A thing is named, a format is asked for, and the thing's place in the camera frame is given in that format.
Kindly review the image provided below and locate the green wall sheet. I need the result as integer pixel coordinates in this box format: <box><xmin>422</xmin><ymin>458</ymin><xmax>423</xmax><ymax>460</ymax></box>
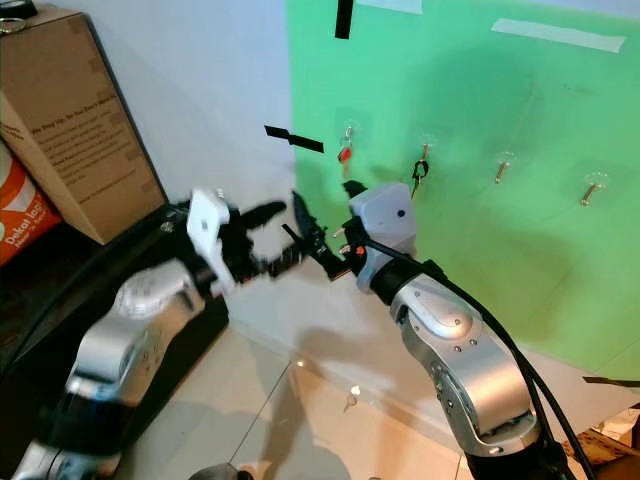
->
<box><xmin>285</xmin><ymin>0</ymin><xmax>640</xmax><ymax>383</ymax></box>

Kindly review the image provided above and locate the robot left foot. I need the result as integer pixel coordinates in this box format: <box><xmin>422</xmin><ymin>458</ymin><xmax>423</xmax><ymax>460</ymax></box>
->
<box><xmin>213</xmin><ymin>462</ymin><xmax>257</xmax><ymax>480</ymax></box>

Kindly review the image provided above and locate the black tape roll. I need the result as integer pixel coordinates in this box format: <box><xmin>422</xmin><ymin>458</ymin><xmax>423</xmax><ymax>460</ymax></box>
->
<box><xmin>0</xmin><ymin>0</ymin><xmax>39</xmax><ymax>19</ymax></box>

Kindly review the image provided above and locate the long white tape strip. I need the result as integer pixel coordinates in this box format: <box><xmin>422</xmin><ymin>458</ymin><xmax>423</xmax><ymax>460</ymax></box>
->
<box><xmin>491</xmin><ymin>17</ymin><xmax>627</xmax><ymax>54</ymax></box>

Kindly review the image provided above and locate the orange and white shopping bag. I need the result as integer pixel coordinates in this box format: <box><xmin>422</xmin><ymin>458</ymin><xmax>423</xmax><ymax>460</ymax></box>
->
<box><xmin>0</xmin><ymin>145</ymin><xmax>62</xmax><ymax>267</ymax></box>

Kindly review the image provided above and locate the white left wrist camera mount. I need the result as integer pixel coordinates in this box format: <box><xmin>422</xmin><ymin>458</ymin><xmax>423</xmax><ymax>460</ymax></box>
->
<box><xmin>188</xmin><ymin>188</ymin><xmax>232</xmax><ymax>291</ymax></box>

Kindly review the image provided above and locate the black tape strip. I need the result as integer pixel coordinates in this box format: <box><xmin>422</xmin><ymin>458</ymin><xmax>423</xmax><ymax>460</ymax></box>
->
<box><xmin>265</xmin><ymin>125</ymin><xmax>325</xmax><ymax>154</ymax></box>
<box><xmin>335</xmin><ymin>0</ymin><xmax>357</xmax><ymax>40</ymax></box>
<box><xmin>581</xmin><ymin>374</ymin><xmax>640</xmax><ymax>389</ymax></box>

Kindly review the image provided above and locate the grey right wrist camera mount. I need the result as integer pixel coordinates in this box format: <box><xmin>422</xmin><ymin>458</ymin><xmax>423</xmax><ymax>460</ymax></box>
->
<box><xmin>350</xmin><ymin>182</ymin><xmax>418</xmax><ymax>291</ymax></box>

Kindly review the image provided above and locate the black key ring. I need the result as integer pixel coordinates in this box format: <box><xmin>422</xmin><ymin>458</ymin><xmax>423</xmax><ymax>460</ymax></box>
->
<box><xmin>409</xmin><ymin>159</ymin><xmax>430</xmax><ymax>197</ymax></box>

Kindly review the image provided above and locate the open brown cardboard box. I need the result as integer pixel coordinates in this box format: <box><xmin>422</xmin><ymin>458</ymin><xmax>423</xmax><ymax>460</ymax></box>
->
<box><xmin>584</xmin><ymin>400</ymin><xmax>640</xmax><ymax>467</ymax></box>

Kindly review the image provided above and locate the tall brown cardboard box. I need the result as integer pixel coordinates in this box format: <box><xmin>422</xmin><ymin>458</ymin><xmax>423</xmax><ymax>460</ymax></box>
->
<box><xmin>0</xmin><ymin>5</ymin><xmax>167</xmax><ymax>244</ymax></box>

